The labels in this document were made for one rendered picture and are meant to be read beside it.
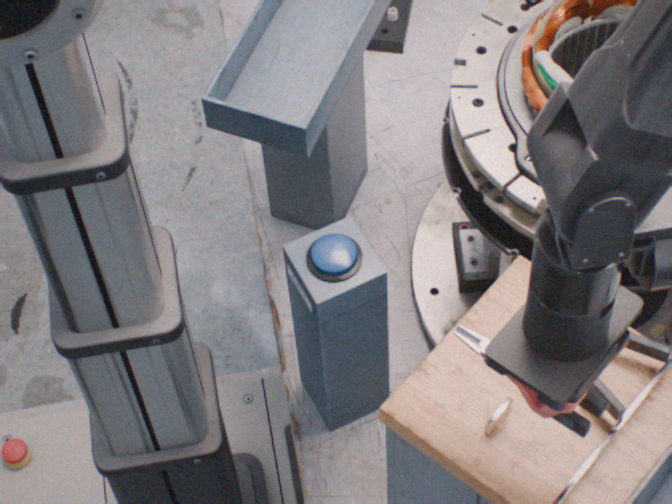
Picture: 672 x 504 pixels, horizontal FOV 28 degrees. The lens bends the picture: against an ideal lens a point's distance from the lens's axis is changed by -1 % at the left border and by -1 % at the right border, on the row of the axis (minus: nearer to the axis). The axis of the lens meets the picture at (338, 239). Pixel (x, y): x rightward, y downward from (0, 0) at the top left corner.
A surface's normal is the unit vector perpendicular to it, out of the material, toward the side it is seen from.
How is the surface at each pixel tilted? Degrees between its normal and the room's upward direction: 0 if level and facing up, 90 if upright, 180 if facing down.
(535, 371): 2
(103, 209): 90
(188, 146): 0
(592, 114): 63
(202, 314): 0
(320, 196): 90
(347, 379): 90
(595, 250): 82
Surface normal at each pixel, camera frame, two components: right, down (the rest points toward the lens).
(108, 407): 0.18, 0.81
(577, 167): -0.91, -0.15
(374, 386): 0.45, 0.73
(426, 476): -0.65, 0.64
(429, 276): -0.04, -0.56
